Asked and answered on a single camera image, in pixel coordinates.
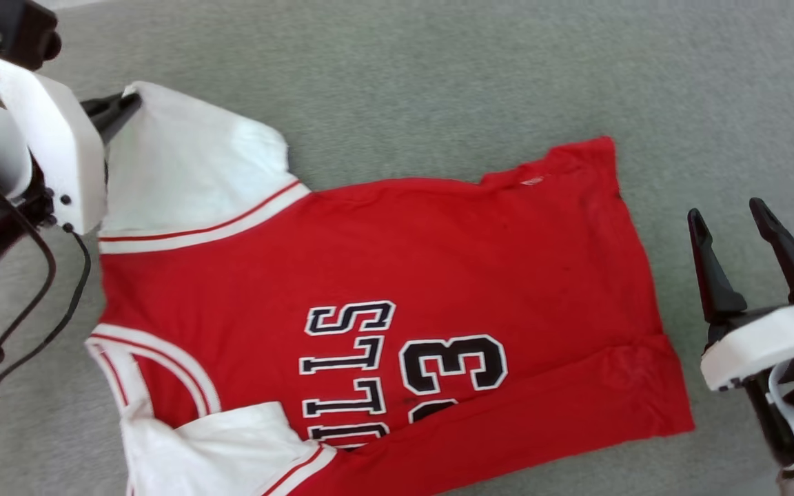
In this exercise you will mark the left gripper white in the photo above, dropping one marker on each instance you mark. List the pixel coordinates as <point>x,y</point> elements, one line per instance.
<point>59,145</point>

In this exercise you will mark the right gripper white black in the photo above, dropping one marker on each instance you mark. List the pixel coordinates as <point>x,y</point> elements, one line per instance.
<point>762,344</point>

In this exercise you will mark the red Bulls jersey white sleeves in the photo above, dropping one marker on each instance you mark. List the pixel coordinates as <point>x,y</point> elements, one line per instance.
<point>438,262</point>

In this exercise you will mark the grey fabric sofa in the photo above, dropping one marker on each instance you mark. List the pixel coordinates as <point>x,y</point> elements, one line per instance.
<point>438,69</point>

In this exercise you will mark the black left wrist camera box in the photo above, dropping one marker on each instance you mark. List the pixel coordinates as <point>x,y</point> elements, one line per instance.
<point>21,27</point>

